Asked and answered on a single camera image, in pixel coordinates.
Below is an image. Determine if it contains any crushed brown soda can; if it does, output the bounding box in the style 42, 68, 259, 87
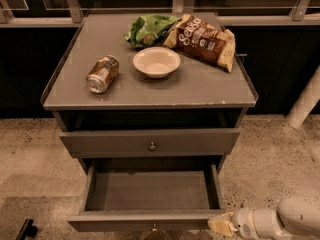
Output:
86, 55, 119, 94

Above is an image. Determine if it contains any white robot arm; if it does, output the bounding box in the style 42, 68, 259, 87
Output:
207, 66, 320, 240

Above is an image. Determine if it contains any green chip bag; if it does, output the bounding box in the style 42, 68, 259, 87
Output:
123, 14, 180, 49

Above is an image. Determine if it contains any metal railing frame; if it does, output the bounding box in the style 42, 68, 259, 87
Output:
0, 0, 320, 28

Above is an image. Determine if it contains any grey drawer cabinet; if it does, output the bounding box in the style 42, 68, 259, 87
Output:
39, 11, 259, 172

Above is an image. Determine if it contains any black object on floor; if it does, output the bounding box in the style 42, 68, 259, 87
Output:
16, 219, 38, 240

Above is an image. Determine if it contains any brown chip bag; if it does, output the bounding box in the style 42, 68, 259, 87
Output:
163, 14, 236, 72

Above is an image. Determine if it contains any grey drawer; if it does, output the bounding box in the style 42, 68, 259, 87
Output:
68, 157, 225, 232
60, 128, 240, 158

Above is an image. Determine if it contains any white paper bowl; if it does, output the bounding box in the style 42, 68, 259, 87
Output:
133, 47, 181, 79

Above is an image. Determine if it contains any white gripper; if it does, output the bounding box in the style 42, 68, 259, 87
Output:
207, 208, 257, 240

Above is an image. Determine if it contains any grey top drawer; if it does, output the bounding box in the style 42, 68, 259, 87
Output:
60, 128, 240, 158

